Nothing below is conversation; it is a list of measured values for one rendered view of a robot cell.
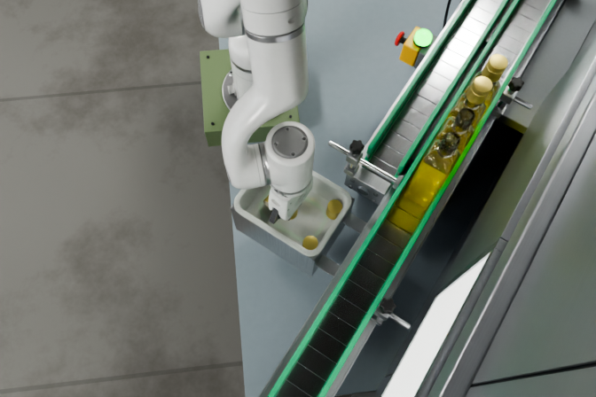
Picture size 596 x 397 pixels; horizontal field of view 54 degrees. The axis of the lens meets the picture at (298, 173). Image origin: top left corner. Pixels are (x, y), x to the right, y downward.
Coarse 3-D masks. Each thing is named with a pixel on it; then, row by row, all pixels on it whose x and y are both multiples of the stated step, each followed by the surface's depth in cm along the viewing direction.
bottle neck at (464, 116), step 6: (462, 108) 103; (468, 108) 103; (462, 114) 105; (468, 114) 104; (474, 114) 103; (456, 120) 104; (462, 120) 102; (468, 120) 102; (456, 126) 105; (462, 126) 104; (468, 126) 104; (456, 132) 106; (462, 132) 106
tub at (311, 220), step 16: (320, 176) 130; (240, 192) 128; (256, 192) 135; (320, 192) 135; (336, 192) 130; (240, 208) 127; (256, 208) 135; (304, 208) 135; (320, 208) 135; (256, 224) 126; (272, 224) 133; (288, 224) 133; (304, 224) 133; (320, 224) 133; (336, 224) 126; (288, 240) 124; (320, 240) 132
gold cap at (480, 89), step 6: (480, 78) 103; (486, 78) 103; (474, 84) 103; (480, 84) 103; (486, 84) 103; (468, 90) 106; (474, 90) 103; (480, 90) 102; (486, 90) 102; (468, 96) 106; (474, 96) 104; (480, 96) 104; (486, 96) 104; (474, 102) 106; (480, 102) 106
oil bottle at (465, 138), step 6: (450, 120) 108; (444, 126) 108; (450, 126) 108; (444, 132) 108; (468, 132) 107; (438, 138) 109; (462, 138) 107; (468, 138) 107; (462, 144) 107; (462, 150) 108
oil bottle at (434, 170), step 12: (432, 144) 107; (432, 156) 105; (456, 156) 105; (420, 168) 110; (432, 168) 107; (444, 168) 105; (420, 180) 114; (432, 180) 111; (444, 180) 109; (408, 192) 121; (420, 192) 118; (432, 192) 115; (420, 204) 123
